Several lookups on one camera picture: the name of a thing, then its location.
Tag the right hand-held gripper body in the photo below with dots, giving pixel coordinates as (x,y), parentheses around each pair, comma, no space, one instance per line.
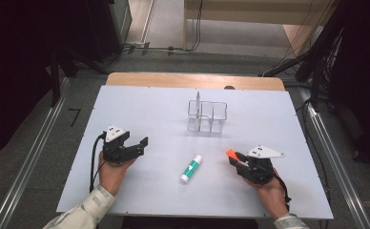
(257,168)

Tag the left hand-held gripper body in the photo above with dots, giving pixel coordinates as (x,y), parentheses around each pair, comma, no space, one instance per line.
(114,149)

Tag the orange highlighter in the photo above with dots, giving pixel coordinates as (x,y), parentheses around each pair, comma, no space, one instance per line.
(231,154)

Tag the green and white glue stick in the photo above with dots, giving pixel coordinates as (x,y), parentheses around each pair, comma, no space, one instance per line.
(191,168)

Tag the clear plastic organizer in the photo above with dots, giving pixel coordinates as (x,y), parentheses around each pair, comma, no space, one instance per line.
(208,118)

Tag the silver pen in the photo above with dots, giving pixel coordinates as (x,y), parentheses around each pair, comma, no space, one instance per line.
(198,103)

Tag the person's left hand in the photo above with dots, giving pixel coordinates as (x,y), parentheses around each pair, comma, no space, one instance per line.
(113,178)

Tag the person's right hand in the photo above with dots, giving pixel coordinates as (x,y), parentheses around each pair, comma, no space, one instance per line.
(270,195)

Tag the white board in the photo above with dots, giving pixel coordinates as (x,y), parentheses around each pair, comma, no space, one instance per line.
(160,111)

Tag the black metal stand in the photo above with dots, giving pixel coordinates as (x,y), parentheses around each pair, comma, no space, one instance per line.
(315,76)
(55,79)

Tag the dark cabinet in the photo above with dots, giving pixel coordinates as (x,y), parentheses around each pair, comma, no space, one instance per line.
(116,25)

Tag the dark curtain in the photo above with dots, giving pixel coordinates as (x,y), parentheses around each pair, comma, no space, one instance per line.
(14,63)
(367,79)

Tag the beige wooden furniture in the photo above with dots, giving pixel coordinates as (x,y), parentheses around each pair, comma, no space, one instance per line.
(253,12)

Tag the metal floor rail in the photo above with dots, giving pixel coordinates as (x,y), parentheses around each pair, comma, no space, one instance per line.
(30,159)
(335,159)

